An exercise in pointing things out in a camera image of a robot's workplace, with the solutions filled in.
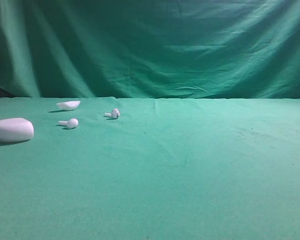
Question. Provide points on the white earbud with dark tip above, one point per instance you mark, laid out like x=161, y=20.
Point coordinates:
x=114, y=114

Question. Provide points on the white earbud near case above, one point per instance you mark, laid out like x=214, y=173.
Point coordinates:
x=70, y=124

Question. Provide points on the white earbud charging case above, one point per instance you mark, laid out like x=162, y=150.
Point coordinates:
x=14, y=130

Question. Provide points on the green table cloth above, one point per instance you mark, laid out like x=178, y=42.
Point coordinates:
x=166, y=169

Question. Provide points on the green backdrop cloth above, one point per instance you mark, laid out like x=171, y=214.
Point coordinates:
x=198, y=49

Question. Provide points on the white case lid piece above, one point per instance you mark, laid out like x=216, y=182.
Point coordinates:
x=68, y=105

